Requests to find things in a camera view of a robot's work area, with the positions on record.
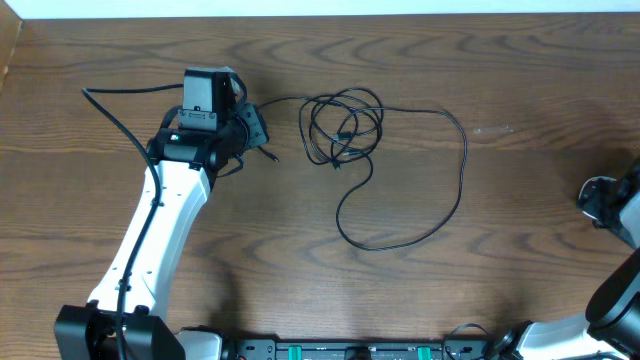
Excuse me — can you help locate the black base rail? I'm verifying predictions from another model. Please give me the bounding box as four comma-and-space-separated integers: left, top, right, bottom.
177, 324, 521, 360

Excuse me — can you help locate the left camera black cable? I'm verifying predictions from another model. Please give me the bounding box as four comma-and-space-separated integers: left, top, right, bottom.
81, 83, 185, 360

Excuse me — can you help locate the cardboard panel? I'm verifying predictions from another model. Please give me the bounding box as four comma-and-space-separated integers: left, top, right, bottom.
0, 0, 23, 89

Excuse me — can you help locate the clear tape strip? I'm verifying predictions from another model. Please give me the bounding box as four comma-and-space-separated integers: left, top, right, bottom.
473, 125, 515, 136

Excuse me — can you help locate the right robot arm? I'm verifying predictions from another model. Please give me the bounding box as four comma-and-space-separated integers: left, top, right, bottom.
486, 161, 639, 360

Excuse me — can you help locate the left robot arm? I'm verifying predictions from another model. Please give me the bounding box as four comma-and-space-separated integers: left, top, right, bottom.
54, 67, 269, 359

